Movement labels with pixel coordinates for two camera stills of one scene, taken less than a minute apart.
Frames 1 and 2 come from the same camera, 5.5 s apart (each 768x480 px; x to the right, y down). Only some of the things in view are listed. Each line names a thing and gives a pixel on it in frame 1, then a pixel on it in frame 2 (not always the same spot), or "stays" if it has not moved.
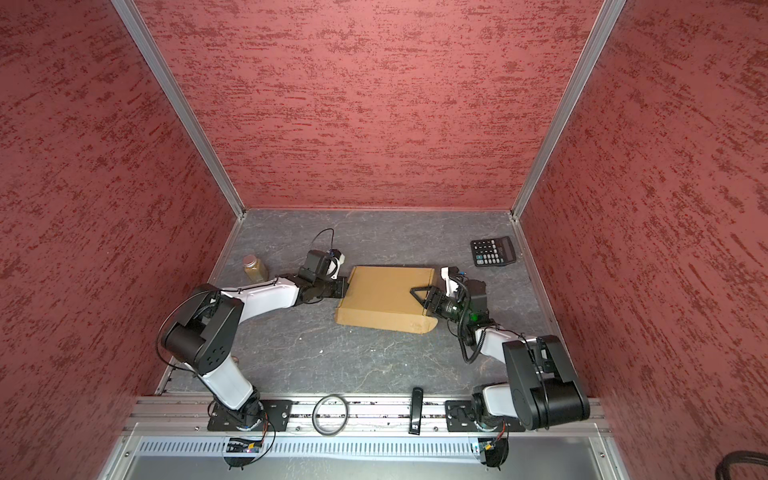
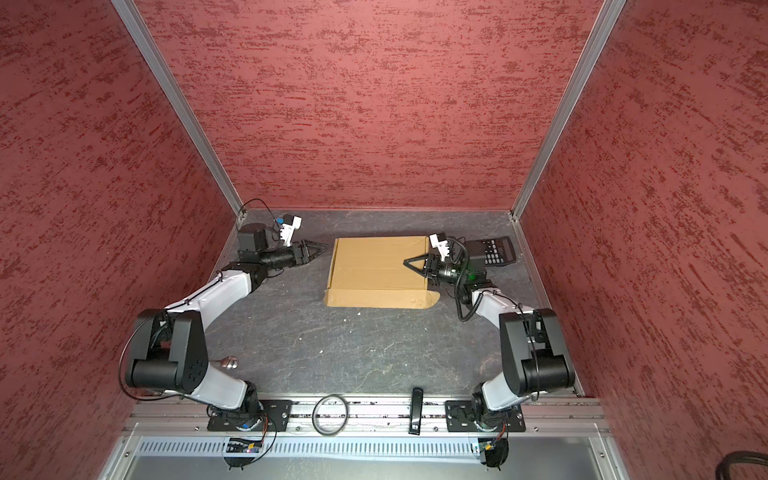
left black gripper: (342, 287) -> (306, 244)
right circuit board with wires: (496, 450) stays
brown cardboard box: (381, 298) -> (369, 272)
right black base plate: (458, 417) stays
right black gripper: (434, 292) -> (432, 267)
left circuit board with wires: (241, 451) stays
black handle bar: (416, 411) stays
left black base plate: (276, 417) stays
